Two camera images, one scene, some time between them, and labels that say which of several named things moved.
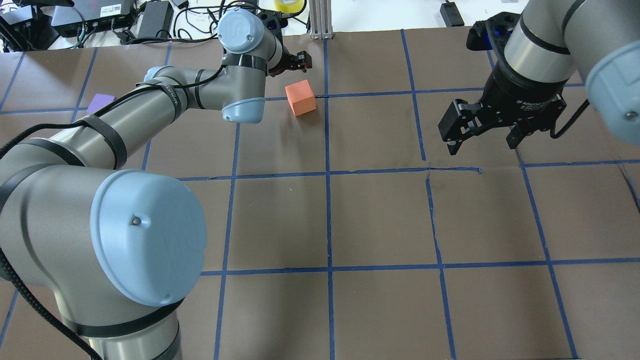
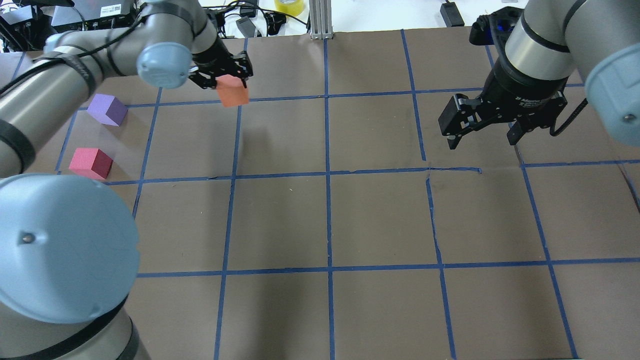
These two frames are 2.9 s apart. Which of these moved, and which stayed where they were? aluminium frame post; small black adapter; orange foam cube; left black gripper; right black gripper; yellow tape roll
Moved: left black gripper; orange foam cube
Stayed: small black adapter; yellow tape roll; aluminium frame post; right black gripper
